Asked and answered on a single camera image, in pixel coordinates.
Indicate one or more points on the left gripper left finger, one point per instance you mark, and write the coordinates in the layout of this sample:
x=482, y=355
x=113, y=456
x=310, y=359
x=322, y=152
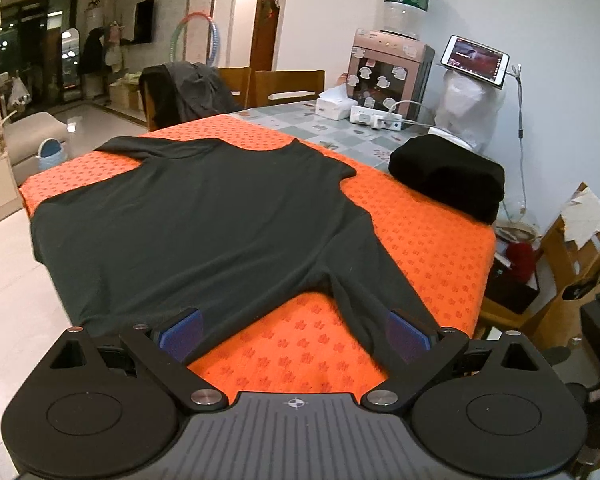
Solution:
x=163, y=352

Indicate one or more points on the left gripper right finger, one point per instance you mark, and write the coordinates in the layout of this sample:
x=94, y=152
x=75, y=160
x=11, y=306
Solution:
x=422, y=356

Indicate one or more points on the black long-sleeve shirt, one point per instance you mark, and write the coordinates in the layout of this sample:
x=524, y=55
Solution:
x=230, y=232

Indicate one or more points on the dark clothes on chair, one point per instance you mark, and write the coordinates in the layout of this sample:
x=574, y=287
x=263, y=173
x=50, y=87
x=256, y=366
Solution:
x=177, y=92

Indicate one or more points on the folded black garment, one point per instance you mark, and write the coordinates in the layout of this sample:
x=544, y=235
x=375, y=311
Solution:
x=454, y=176

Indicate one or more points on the cardboard box with paper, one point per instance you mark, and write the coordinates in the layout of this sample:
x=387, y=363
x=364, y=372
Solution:
x=571, y=247

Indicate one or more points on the checkered tablecloth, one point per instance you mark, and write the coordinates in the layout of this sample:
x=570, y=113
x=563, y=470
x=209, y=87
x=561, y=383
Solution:
x=361, y=143

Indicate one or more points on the blue white waste bin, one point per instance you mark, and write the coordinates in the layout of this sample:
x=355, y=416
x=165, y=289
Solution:
x=51, y=153

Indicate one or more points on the white power strip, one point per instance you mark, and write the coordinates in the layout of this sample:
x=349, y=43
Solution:
x=375, y=119

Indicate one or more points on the white plastic bag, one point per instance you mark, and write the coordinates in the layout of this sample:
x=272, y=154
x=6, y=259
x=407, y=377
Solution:
x=467, y=111

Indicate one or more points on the beige sofa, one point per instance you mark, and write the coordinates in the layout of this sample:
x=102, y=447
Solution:
x=24, y=137

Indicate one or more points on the beige tv cabinet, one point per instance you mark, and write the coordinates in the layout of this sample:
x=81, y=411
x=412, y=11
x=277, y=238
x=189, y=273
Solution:
x=125, y=99

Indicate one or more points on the white tissue box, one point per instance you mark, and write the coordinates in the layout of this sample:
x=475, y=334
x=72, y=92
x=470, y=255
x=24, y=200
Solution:
x=334, y=103

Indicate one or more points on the middle wooden chair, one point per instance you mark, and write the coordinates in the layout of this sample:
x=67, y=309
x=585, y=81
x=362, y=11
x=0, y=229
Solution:
x=237, y=80

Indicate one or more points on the wooden chair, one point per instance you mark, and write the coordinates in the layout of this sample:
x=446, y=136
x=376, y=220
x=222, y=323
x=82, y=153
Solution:
x=237, y=80
x=271, y=87

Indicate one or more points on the brown water dispenser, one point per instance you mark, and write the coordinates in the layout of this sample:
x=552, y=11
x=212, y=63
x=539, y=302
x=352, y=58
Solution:
x=386, y=68

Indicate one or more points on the far wooden chair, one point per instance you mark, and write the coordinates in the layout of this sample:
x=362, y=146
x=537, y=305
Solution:
x=271, y=87

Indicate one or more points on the tablet on stand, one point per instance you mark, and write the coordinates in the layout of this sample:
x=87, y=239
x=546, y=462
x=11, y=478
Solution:
x=475, y=60

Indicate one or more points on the colourful hula hoop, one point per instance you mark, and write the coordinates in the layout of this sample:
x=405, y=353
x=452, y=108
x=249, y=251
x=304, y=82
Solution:
x=205, y=40

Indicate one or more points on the clear water bottle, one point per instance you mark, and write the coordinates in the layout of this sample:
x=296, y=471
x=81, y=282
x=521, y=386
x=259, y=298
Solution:
x=405, y=2

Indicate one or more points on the brown wooden door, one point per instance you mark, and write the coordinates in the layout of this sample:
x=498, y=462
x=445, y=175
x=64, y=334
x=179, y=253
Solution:
x=264, y=34

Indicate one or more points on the wall television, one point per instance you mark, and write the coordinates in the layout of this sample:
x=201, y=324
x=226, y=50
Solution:
x=143, y=24

